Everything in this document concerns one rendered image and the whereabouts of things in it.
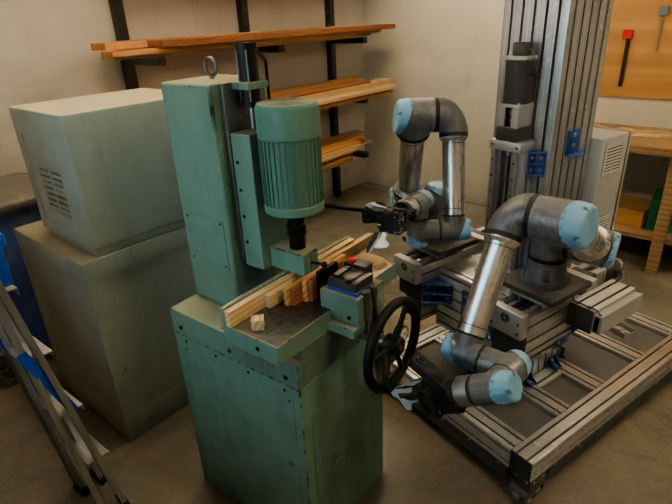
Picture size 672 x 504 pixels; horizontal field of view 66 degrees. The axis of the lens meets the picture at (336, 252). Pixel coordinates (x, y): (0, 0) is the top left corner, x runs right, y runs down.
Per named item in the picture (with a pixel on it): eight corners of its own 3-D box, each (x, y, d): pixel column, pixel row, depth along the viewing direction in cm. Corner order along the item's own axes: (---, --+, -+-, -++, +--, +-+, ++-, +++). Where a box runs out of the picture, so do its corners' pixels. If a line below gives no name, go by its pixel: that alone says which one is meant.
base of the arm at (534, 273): (538, 266, 187) (541, 241, 183) (577, 281, 175) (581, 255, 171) (511, 278, 179) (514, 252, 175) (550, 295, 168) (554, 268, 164)
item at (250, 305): (230, 328, 143) (228, 312, 141) (226, 325, 144) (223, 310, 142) (354, 251, 186) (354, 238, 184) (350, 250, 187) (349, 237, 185)
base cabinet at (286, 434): (314, 559, 175) (299, 393, 145) (202, 479, 207) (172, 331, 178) (384, 471, 207) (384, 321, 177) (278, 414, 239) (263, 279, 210)
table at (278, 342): (306, 381, 130) (304, 361, 127) (224, 342, 147) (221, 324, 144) (421, 284, 173) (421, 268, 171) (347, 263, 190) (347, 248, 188)
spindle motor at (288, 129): (298, 224, 141) (289, 108, 128) (252, 213, 151) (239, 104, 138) (336, 206, 153) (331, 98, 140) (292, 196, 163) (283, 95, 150)
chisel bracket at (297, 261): (305, 281, 156) (303, 255, 152) (271, 270, 163) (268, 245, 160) (320, 271, 161) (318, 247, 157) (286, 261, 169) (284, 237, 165)
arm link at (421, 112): (426, 221, 209) (441, 111, 166) (389, 222, 210) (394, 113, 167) (424, 199, 217) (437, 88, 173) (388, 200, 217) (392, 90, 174)
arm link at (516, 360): (494, 338, 135) (475, 354, 127) (537, 353, 128) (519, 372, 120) (490, 364, 137) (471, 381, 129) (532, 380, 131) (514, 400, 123)
